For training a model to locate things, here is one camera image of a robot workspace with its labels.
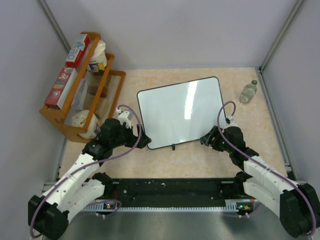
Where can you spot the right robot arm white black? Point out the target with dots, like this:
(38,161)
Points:
(295,204)

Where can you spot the clear plastic box on shelf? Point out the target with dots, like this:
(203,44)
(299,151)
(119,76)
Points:
(80,95)

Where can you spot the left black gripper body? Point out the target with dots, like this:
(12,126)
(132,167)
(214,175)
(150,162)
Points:
(126,136)

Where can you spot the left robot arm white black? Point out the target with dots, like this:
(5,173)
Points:
(51,213)

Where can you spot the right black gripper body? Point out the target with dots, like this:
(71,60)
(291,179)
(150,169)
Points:
(219,143)

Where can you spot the red white toothpaste box upper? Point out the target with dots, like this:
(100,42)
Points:
(77,51)

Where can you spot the white whiteboard black frame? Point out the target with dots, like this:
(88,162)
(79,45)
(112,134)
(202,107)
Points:
(182,112)

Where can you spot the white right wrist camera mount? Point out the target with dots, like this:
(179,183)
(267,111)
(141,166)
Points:
(230,122)

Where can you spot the red 3D toothpaste box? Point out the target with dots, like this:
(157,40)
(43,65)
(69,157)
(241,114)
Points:
(61,87)

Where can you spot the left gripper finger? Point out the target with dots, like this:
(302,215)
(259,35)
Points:
(143,142)
(139,131)

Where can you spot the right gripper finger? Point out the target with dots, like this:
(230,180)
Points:
(206,139)
(214,130)

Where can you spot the white crumpled bag lower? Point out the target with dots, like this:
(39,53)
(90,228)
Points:
(79,120)

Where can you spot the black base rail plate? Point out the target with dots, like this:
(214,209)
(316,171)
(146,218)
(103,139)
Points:
(172,192)

